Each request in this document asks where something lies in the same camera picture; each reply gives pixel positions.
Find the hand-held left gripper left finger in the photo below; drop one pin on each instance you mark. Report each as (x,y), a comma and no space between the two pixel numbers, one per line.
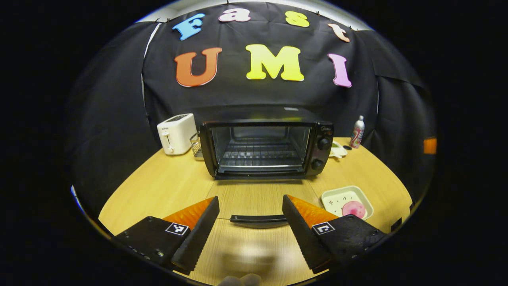
(198,234)

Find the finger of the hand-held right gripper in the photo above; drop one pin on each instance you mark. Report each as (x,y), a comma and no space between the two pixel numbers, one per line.
(430,145)

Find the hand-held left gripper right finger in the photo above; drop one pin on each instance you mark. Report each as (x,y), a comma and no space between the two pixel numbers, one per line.
(301,234)

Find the white rectangular plate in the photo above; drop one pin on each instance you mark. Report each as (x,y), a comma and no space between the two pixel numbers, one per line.
(337,196)

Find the pink round food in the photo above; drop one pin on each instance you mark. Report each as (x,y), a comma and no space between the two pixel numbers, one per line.
(354,209)

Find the black electric oven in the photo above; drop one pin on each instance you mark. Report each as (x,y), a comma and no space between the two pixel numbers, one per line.
(323,157)

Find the red and white spray bottle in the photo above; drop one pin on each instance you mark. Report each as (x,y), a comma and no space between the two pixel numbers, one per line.
(357,133)

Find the white divided dish with grains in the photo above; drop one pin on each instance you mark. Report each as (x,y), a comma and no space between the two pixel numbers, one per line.
(338,150)

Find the white toaster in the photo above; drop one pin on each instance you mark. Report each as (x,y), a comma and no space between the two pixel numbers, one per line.
(174,135)

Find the black backdrop cloth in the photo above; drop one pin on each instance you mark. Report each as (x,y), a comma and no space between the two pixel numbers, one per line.
(238,95)

